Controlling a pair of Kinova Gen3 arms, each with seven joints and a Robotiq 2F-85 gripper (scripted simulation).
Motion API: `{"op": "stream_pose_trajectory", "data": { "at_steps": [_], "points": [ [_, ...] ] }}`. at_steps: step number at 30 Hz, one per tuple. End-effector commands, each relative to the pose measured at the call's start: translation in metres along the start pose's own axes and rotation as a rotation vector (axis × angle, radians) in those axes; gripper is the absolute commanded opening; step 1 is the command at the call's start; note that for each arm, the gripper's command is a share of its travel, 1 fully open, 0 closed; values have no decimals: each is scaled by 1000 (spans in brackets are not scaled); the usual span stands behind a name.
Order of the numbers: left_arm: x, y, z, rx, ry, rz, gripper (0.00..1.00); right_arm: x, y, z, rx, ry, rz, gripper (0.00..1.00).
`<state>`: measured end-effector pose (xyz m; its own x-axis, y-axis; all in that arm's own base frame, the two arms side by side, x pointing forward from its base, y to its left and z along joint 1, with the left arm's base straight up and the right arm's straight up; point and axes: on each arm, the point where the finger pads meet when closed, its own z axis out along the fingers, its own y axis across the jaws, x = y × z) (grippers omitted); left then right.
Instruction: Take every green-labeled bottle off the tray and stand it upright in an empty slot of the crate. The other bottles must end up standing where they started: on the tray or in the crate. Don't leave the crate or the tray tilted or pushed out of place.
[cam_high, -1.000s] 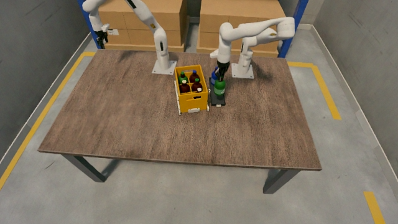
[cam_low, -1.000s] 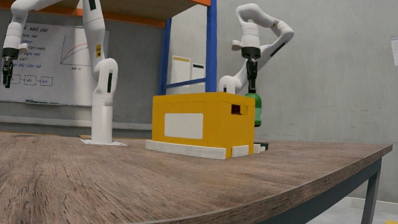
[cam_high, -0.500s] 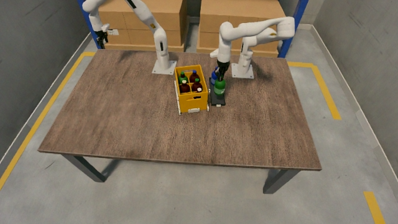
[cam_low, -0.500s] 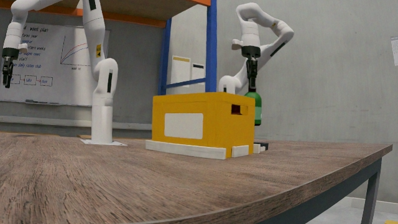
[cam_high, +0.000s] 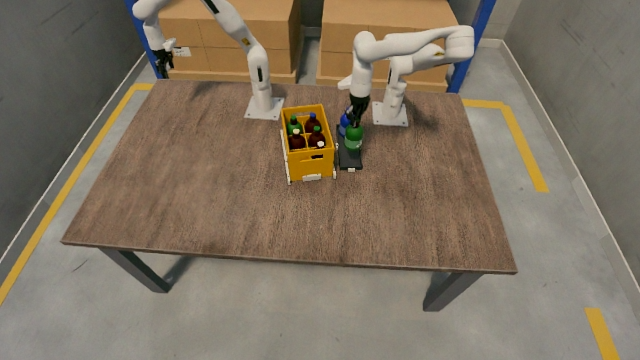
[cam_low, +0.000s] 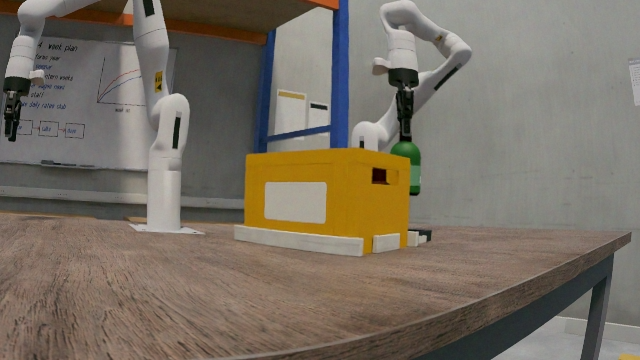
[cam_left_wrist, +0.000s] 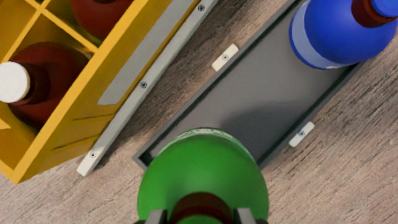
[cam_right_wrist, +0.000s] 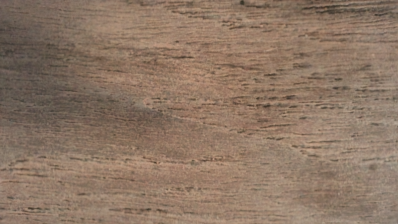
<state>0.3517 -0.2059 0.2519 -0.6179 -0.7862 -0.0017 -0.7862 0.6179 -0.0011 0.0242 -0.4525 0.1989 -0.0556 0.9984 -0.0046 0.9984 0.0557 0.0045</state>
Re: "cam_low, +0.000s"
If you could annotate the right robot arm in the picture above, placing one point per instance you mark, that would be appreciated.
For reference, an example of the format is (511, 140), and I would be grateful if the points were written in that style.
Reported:
(152, 47)

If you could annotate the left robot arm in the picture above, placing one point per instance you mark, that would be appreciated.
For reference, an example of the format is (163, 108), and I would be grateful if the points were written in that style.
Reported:
(402, 54)

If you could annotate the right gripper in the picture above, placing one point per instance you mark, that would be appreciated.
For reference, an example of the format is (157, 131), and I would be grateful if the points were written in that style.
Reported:
(14, 87)

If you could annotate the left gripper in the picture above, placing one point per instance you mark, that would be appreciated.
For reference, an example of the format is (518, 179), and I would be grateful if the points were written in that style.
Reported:
(402, 78)

